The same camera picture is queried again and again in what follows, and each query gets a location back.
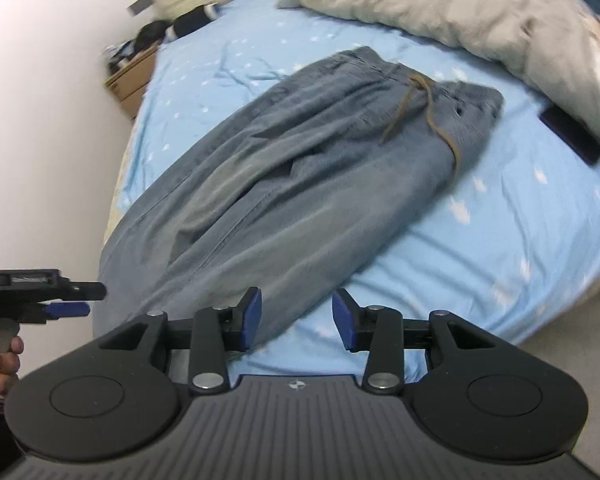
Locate person's left hand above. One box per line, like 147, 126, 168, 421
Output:
0, 336, 24, 395

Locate cream mattress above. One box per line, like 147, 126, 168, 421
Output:
101, 145, 141, 248

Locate grey patchwork quilt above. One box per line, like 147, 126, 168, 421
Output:
277, 0, 600, 153

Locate blue denim pants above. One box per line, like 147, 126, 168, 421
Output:
97, 46, 505, 356

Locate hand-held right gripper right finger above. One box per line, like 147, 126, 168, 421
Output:
332, 289, 501, 394

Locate black bolster pillow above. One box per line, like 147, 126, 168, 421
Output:
165, 2, 221, 41

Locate bed with blue star sheet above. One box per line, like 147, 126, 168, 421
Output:
112, 0, 600, 376

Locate black phone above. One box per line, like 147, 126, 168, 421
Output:
539, 105, 600, 166

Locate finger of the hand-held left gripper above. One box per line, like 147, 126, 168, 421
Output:
44, 302, 91, 322
70, 282, 107, 301

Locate wooden nightstand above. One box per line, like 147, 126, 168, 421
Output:
105, 42, 161, 121

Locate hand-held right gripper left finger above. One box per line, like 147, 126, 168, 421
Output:
98, 287, 262, 394

